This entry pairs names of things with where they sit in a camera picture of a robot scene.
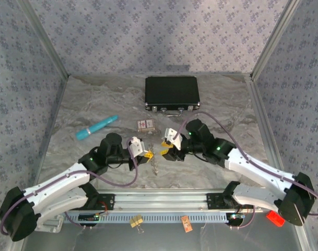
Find small printed card box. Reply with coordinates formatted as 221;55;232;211
136;119;156;132

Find slotted grey cable duct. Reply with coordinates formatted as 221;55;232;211
63;210;232;224

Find teal plastic cylinder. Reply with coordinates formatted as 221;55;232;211
75;115;120;141

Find black metal case with handle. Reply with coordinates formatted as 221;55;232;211
144;75;201;118

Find aluminium frame post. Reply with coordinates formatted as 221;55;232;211
17;0;70;79
250;0;302;81

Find small circuit board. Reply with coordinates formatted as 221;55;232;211
226;213;245;223
78;213;101;223

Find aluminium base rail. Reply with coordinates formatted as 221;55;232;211
98;188;261;212

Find red plastic block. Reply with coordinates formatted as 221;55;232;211
266;210;286;227

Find aluminium side rail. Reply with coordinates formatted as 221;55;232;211
245;74;286;175
30;75;70;189

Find beige binder clip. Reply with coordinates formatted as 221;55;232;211
129;214;145;234

